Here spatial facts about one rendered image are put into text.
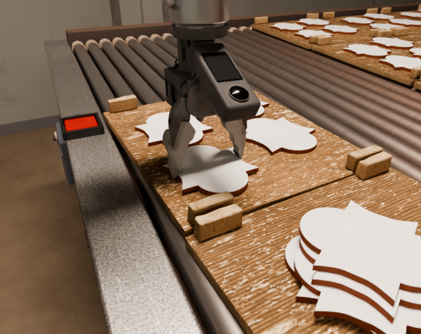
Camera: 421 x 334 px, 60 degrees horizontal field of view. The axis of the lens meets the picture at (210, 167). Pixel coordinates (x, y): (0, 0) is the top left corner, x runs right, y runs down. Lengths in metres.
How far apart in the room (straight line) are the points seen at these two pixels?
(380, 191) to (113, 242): 0.37
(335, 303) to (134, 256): 0.23
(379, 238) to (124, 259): 0.28
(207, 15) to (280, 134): 0.28
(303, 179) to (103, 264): 0.30
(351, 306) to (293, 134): 0.36
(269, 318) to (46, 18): 2.76
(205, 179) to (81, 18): 2.55
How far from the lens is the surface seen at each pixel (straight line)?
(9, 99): 3.08
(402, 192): 0.57
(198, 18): 0.46
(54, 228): 2.03
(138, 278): 0.43
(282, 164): 0.58
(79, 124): 0.76
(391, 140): 0.76
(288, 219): 0.47
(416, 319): 0.39
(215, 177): 0.52
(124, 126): 0.71
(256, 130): 0.66
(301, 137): 0.65
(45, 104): 3.10
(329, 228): 0.42
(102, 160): 0.65
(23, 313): 1.70
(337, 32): 1.57
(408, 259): 0.41
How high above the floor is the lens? 1.23
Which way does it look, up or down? 32 degrees down
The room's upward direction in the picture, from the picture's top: straight up
